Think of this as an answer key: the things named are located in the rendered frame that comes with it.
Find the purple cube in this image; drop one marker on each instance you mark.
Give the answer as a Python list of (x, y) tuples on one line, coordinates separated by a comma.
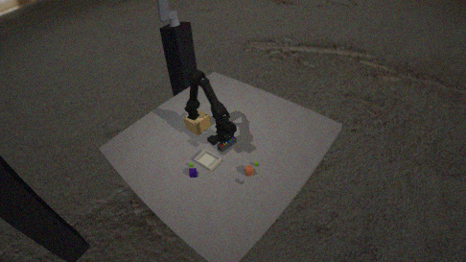
[(193, 173)]

